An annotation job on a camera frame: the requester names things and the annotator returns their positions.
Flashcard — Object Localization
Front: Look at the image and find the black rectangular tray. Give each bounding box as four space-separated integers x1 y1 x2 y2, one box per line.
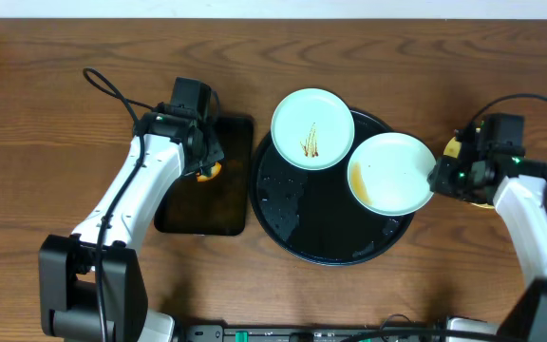
154 117 254 236

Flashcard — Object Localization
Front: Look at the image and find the black round tray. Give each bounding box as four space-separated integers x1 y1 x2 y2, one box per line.
249 134 414 266

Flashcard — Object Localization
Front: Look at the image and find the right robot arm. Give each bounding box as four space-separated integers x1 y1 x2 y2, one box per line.
427 155 547 341

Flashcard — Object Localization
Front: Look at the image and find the light blue plate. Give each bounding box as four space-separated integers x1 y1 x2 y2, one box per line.
347 132 436 217
270 88 355 171

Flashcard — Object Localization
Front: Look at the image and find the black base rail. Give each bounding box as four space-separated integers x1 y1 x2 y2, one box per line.
178 313 531 342

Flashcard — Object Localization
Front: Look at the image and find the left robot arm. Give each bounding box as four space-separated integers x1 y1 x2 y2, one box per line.
38 112 224 341

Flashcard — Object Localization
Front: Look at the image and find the green and yellow sponge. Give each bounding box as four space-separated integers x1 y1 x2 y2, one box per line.
197 162 222 182

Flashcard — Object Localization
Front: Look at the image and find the yellow plate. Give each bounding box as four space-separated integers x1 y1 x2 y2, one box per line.
443 138 493 210

